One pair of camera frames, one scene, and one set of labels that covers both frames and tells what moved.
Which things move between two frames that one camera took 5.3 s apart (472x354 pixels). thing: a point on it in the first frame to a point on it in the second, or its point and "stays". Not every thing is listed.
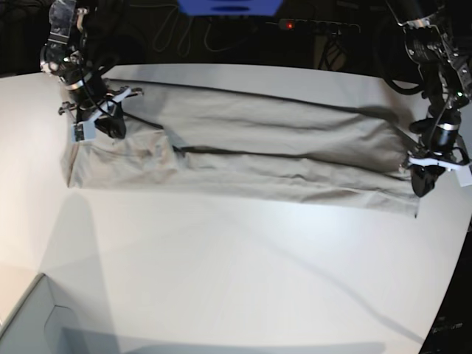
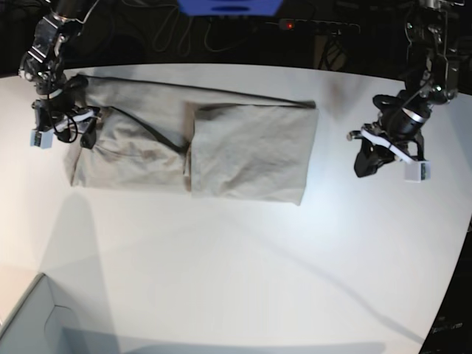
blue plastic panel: (231, 7) stays
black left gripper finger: (115, 127) to (88, 139)
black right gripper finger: (424, 177) to (369, 156)
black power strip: (329, 27) stays
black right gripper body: (439, 129) to (403, 115)
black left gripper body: (88, 90) to (58, 103)
